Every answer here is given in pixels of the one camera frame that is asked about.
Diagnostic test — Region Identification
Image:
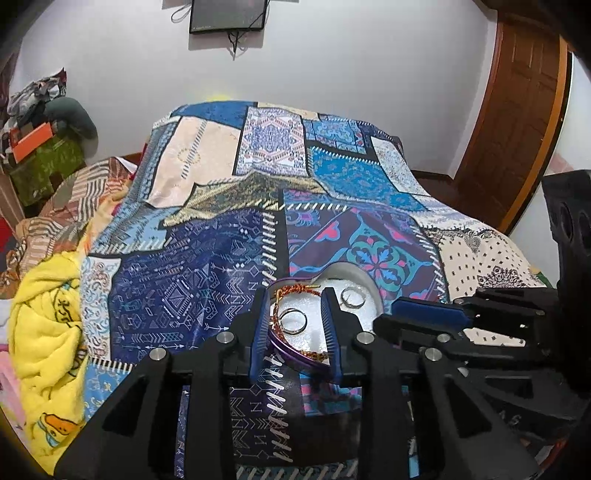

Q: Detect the brown striped blanket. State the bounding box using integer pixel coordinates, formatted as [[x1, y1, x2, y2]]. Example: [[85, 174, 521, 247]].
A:
[[0, 157, 141, 289]]

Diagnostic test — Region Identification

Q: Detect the orange box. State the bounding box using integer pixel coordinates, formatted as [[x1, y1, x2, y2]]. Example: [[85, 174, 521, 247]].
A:
[[11, 122, 54, 163]]

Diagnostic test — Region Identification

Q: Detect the yellow cartoon blanket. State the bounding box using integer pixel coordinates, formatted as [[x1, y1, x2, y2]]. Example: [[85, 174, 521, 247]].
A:
[[8, 248, 118, 464]]

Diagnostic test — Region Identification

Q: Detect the wooden door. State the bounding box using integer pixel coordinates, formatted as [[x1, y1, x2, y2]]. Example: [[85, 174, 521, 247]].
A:
[[453, 13, 574, 234]]

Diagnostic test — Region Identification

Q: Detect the silver double ring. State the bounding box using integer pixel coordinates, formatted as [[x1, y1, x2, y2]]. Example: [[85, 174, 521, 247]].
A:
[[280, 309, 307, 335]]

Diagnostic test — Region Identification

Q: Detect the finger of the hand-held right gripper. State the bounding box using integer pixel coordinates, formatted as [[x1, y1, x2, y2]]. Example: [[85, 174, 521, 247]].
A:
[[392, 287, 560, 331], [372, 315, 556, 366]]

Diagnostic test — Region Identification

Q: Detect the gold orange chain bracelet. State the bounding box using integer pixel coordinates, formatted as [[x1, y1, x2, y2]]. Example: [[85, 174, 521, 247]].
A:
[[271, 284, 329, 363]]

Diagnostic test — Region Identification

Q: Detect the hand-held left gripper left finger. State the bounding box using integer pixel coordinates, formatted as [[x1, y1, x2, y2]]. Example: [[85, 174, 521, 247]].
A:
[[54, 287, 273, 480]]

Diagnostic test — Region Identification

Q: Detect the blue patchwork blanket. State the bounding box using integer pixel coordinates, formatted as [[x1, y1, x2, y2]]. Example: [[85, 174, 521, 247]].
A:
[[78, 100, 555, 480]]

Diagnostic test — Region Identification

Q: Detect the dark green pillow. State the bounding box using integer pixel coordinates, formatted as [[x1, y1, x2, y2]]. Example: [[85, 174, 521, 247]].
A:
[[45, 96, 99, 141]]

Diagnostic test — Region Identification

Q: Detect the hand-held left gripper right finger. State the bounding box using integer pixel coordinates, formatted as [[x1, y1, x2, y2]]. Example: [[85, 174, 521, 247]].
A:
[[321, 287, 542, 480]]

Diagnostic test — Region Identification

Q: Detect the pink cloth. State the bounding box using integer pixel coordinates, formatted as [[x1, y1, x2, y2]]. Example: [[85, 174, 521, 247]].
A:
[[0, 344, 29, 418]]

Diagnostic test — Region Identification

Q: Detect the pile of clothes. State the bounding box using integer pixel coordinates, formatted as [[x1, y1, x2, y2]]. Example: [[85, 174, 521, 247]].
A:
[[0, 68, 70, 139]]

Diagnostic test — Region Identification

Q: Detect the black hanging cable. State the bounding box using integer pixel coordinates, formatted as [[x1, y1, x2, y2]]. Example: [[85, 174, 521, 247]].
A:
[[225, 30, 252, 61]]

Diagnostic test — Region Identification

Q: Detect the black wall screen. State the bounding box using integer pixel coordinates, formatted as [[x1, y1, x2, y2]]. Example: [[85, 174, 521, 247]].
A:
[[188, 0, 269, 34]]

